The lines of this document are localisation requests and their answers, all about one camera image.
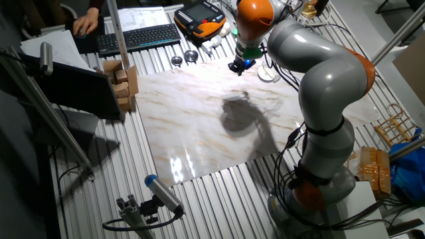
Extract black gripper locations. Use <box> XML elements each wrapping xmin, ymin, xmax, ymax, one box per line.
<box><xmin>228</xmin><ymin>54</ymin><xmax>257</xmax><ymax>77</ymax></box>

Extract black band on arm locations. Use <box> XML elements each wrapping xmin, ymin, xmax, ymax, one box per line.
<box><xmin>304</xmin><ymin>115</ymin><xmax>346</xmax><ymax>137</ymax></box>

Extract bare person hand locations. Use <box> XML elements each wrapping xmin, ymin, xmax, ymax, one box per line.
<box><xmin>72</xmin><ymin>6</ymin><xmax>100</xmax><ymax>37</ymax></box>

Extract white plug adapter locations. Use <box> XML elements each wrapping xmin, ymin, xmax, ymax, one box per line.
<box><xmin>201</xmin><ymin>35</ymin><xmax>223</xmax><ymax>56</ymax></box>

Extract white egg-shaped object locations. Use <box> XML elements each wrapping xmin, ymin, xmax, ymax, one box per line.
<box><xmin>218</xmin><ymin>21</ymin><xmax>232</xmax><ymax>38</ymax></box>

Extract clear plastic box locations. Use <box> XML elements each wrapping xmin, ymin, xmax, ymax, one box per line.
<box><xmin>257</xmin><ymin>60</ymin><xmax>282</xmax><ymax>84</ymax></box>

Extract large round metal dish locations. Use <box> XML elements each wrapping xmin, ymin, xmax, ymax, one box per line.
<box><xmin>183</xmin><ymin>49</ymin><xmax>199</xmax><ymax>64</ymax></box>

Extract orange black teach pendant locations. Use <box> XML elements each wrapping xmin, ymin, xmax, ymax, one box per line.
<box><xmin>173</xmin><ymin>0</ymin><xmax>227</xmax><ymax>41</ymax></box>

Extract marble pattern table sheet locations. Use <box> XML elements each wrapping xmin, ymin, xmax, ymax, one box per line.
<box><xmin>134</xmin><ymin>54</ymin><xmax>381</xmax><ymax>187</ymax></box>

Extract gold metal object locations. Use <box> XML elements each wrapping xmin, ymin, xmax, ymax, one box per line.
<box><xmin>300</xmin><ymin>2</ymin><xmax>318</xmax><ymax>20</ymax></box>

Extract black keyboard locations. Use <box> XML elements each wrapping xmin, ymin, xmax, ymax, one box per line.
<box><xmin>96</xmin><ymin>23</ymin><xmax>182</xmax><ymax>58</ymax></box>

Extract open cardboard carton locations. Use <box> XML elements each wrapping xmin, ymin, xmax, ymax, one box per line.
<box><xmin>94</xmin><ymin>59</ymin><xmax>140</xmax><ymax>112</ymax></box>

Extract printed paper sheet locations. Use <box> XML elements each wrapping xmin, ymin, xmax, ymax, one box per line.
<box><xmin>118</xmin><ymin>6</ymin><xmax>171</xmax><ymax>33</ymax></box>

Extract small cardboard box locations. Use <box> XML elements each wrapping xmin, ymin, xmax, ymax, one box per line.
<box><xmin>102</xmin><ymin>59</ymin><xmax>124</xmax><ymax>73</ymax></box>
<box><xmin>114</xmin><ymin>68</ymin><xmax>129</xmax><ymax>84</ymax></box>
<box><xmin>112</xmin><ymin>82</ymin><xmax>131</xmax><ymax>99</ymax></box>

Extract black mouse pad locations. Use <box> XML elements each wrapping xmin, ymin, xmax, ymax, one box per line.
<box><xmin>64</xmin><ymin>15</ymin><xmax>107</xmax><ymax>55</ymax></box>

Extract black monitor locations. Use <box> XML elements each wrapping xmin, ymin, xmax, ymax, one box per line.
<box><xmin>16</xmin><ymin>52</ymin><xmax>124</xmax><ymax>121</ymax></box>

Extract black computer mouse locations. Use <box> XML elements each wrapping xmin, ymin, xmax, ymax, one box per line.
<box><xmin>73</xmin><ymin>28</ymin><xmax>89</xmax><ymax>41</ymax></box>

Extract plastic wrapped brown boxes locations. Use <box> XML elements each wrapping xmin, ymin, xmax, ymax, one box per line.
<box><xmin>347</xmin><ymin>145</ymin><xmax>393</xmax><ymax>200</ymax></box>

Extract wooden dish rack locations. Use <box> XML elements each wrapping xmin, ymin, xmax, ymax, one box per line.
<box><xmin>374</xmin><ymin>102</ymin><xmax>423</xmax><ymax>149</ymax></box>

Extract black chair base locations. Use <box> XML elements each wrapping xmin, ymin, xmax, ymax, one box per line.
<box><xmin>374</xmin><ymin>0</ymin><xmax>425</xmax><ymax>16</ymax></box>

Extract brown cardboard sheet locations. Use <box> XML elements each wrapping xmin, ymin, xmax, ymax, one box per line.
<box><xmin>391</xmin><ymin>33</ymin><xmax>425</xmax><ymax>108</ymax></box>

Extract short aluminium profile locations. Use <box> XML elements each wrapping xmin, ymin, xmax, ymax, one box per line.
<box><xmin>116</xmin><ymin>194</ymin><xmax>157</xmax><ymax>239</ymax></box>

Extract white paper stack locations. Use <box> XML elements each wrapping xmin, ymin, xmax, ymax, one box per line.
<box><xmin>19</xmin><ymin>29</ymin><xmax>96</xmax><ymax>72</ymax></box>

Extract white cable loop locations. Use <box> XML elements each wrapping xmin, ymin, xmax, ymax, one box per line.
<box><xmin>297</xmin><ymin>3</ymin><xmax>333</xmax><ymax>28</ymax></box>

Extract aluminium post with bracket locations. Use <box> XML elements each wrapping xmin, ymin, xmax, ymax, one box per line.
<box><xmin>106</xmin><ymin>0</ymin><xmax>131</xmax><ymax>71</ymax></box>

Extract black cable with inline connector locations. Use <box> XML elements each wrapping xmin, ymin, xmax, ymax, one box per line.
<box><xmin>274</xmin><ymin>145</ymin><xmax>333</xmax><ymax>230</ymax></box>

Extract black strap on arm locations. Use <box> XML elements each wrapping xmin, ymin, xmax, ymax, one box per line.
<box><xmin>288</xmin><ymin>164</ymin><xmax>333</xmax><ymax>191</ymax></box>

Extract silver camera with blue end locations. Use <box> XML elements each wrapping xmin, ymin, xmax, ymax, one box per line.
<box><xmin>143</xmin><ymin>174</ymin><xmax>185</xmax><ymax>215</ymax></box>

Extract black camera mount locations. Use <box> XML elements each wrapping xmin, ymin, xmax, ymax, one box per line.
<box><xmin>139</xmin><ymin>195</ymin><xmax>161</xmax><ymax>225</ymax></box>

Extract upright aluminium post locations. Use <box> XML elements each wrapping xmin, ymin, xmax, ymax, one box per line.
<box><xmin>371</xmin><ymin>2</ymin><xmax>425</xmax><ymax>66</ymax></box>

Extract silver camera bar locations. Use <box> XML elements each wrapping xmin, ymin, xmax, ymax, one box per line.
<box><xmin>39</xmin><ymin>41</ymin><xmax>54</xmax><ymax>76</ymax></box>

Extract black camera cable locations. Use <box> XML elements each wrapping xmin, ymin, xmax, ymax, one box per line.
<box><xmin>102</xmin><ymin>210</ymin><xmax>184</xmax><ymax>232</ymax></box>

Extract thick black cable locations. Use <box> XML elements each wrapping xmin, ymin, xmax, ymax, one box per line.
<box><xmin>331</xmin><ymin>198</ymin><xmax>386</xmax><ymax>232</ymax></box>

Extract long aluminium frame beam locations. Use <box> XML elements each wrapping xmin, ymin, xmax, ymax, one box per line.
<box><xmin>0</xmin><ymin>45</ymin><xmax>96</xmax><ymax>182</ymax></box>

